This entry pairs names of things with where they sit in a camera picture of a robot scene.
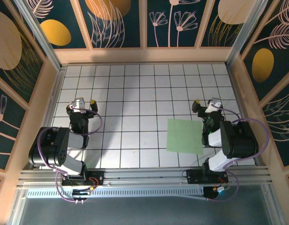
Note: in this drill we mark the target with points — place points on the green paper sheet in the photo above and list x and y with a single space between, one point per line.
184 136

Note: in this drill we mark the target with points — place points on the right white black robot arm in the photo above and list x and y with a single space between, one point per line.
240 140

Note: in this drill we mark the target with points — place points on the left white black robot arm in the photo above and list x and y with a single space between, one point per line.
48 145

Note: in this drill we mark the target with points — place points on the black electronics module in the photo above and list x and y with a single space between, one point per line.
79 195
209 194

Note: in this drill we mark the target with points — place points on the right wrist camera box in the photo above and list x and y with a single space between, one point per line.
213 106

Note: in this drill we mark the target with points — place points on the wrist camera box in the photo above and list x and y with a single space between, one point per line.
78 103
213 106

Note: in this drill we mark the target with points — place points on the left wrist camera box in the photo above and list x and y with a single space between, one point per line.
78 103

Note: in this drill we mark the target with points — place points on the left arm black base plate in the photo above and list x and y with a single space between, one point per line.
97 175

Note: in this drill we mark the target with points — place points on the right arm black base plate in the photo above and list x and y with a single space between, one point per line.
193 177

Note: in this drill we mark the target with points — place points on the aluminium corner post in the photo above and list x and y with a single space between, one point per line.
245 35
40 35

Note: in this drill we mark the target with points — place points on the long aluminium mounting rail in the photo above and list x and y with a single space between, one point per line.
146 178

